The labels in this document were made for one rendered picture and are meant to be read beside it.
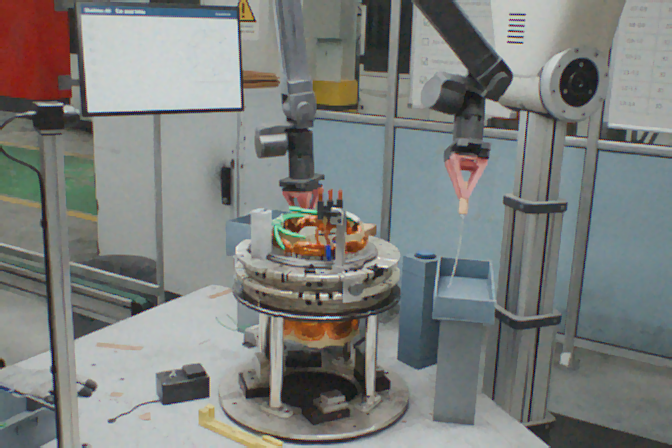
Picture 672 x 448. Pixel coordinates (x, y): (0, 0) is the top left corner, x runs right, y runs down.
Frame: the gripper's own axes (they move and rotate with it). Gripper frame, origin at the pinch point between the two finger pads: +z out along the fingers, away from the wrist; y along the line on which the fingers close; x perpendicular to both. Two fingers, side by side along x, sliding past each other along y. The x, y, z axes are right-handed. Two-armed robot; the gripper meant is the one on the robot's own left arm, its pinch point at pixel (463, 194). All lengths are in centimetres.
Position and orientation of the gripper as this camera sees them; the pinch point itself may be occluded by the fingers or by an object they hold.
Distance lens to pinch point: 146.0
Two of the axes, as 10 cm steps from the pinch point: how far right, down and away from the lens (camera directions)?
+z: -1.0, 9.8, -1.6
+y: 1.2, -1.5, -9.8
